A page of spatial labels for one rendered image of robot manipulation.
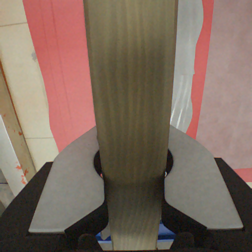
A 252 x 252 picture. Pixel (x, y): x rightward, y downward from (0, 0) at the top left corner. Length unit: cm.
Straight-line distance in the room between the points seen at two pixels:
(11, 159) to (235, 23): 36
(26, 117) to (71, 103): 8
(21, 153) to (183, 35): 28
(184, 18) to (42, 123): 24
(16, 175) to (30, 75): 16
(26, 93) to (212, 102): 26
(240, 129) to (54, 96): 28
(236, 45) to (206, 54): 4
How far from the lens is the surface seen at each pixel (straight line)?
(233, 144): 35
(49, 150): 33
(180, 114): 28
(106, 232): 35
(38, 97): 29
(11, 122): 31
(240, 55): 29
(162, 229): 39
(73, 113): 28
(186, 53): 26
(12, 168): 34
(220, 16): 27
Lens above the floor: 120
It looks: 61 degrees down
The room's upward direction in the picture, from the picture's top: 180 degrees counter-clockwise
